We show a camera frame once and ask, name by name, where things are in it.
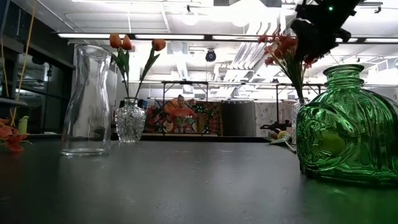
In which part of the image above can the black ceiling camera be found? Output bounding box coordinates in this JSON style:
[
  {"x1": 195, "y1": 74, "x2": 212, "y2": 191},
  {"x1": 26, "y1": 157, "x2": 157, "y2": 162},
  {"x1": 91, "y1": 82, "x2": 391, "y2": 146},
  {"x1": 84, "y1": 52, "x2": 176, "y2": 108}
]
[{"x1": 205, "y1": 49, "x2": 218, "y2": 63}]

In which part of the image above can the tall clear glass vase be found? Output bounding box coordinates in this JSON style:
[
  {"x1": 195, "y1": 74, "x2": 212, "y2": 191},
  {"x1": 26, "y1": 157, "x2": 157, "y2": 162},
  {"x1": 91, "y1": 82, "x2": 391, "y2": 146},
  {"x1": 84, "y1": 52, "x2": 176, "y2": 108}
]
[{"x1": 60, "y1": 44, "x2": 112, "y2": 156}]

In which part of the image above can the yellow-green bottle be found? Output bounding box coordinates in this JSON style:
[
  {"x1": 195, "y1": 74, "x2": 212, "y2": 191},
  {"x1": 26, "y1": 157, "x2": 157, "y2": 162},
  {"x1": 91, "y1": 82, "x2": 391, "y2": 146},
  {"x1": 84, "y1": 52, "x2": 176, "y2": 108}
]
[{"x1": 17, "y1": 115, "x2": 30, "y2": 135}]

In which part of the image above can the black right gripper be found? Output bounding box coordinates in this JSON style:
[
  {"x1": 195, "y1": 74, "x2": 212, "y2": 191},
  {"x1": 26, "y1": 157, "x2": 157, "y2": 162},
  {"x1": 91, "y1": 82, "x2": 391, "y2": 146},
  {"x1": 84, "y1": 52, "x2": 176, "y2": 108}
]
[{"x1": 291, "y1": 0, "x2": 361, "y2": 62}]

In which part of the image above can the small black device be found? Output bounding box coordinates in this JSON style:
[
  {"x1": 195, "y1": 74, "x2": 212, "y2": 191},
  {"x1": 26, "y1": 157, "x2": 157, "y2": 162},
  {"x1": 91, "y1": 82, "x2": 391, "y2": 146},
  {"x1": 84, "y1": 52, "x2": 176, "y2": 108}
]
[{"x1": 260, "y1": 122, "x2": 292, "y2": 131}]

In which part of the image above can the yellow tulip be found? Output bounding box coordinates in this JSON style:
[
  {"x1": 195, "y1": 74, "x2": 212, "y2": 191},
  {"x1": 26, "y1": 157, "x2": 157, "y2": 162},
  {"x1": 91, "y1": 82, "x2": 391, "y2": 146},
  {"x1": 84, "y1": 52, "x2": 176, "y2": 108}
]
[{"x1": 269, "y1": 130, "x2": 298, "y2": 154}]

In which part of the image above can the colourful patterned backdrop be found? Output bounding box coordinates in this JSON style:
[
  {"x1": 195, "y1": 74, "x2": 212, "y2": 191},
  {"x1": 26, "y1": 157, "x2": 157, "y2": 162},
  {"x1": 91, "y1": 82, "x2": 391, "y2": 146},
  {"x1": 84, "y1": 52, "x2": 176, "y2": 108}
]
[{"x1": 145, "y1": 98, "x2": 223, "y2": 136}]

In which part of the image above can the yellow cable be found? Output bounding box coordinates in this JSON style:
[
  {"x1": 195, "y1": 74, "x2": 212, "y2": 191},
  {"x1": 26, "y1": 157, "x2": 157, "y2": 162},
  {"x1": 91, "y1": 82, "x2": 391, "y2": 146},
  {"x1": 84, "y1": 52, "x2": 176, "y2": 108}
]
[{"x1": 0, "y1": 0, "x2": 37, "y2": 127}]

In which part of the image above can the person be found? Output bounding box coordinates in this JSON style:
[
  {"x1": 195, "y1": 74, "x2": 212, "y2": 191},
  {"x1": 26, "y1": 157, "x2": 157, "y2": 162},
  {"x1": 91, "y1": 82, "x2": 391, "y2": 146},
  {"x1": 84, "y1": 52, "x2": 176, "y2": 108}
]
[{"x1": 164, "y1": 94, "x2": 200, "y2": 134}]

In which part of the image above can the ceiling light strip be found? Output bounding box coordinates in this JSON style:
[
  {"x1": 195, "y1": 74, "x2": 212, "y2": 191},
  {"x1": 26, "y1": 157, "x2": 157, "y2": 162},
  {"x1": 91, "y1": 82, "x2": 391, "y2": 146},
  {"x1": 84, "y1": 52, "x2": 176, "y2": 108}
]
[
  {"x1": 212, "y1": 35, "x2": 280, "y2": 41},
  {"x1": 364, "y1": 37, "x2": 398, "y2": 44},
  {"x1": 135, "y1": 34, "x2": 205, "y2": 40},
  {"x1": 58, "y1": 33, "x2": 125, "y2": 40}
]

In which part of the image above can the green glass vase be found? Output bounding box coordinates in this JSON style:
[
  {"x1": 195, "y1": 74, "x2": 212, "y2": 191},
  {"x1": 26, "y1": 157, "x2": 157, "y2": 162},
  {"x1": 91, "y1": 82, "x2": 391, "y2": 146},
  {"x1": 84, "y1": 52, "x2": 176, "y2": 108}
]
[{"x1": 295, "y1": 63, "x2": 398, "y2": 187}]

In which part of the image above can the white patterned curtain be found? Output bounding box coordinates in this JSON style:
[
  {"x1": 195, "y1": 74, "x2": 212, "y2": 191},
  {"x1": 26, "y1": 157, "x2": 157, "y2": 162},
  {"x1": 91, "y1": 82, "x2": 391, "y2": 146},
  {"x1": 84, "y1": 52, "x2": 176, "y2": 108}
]
[{"x1": 254, "y1": 101, "x2": 293, "y2": 137}]

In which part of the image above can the dark grey partition panel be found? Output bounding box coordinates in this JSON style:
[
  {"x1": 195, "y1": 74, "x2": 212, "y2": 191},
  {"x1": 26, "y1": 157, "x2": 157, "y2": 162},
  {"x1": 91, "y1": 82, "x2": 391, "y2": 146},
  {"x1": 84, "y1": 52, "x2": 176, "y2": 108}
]
[{"x1": 221, "y1": 101, "x2": 256, "y2": 137}]

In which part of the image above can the dark glass partition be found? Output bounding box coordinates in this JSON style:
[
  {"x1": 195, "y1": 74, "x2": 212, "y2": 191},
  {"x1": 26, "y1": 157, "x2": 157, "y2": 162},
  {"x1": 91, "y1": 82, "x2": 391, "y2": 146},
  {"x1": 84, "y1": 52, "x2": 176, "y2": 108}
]
[{"x1": 0, "y1": 0, "x2": 75, "y2": 135}]

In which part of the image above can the orange tulip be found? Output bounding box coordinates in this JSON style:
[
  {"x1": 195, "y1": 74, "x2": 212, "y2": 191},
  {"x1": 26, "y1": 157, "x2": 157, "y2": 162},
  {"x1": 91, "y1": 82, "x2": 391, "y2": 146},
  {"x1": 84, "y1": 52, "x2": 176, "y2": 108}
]
[
  {"x1": 108, "y1": 33, "x2": 131, "y2": 100},
  {"x1": 133, "y1": 39, "x2": 167, "y2": 100},
  {"x1": 121, "y1": 34, "x2": 133, "y2": 100}
]

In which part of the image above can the round cut-glass vase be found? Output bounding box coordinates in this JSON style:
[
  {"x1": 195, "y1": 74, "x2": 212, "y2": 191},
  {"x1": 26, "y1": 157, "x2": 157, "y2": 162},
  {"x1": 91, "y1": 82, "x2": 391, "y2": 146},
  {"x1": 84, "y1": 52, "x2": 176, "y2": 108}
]
[{"x1": 114, "y1": 96, "x2": 147, "y2": 144}]

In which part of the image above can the slim diamond-cut glass vase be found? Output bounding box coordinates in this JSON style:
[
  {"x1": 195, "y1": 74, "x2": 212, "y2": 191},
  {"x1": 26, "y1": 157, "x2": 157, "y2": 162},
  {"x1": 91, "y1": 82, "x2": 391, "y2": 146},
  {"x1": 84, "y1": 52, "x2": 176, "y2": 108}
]
[{"x1": 290, "y1": 96, "x2": 309, "y2": 146}]

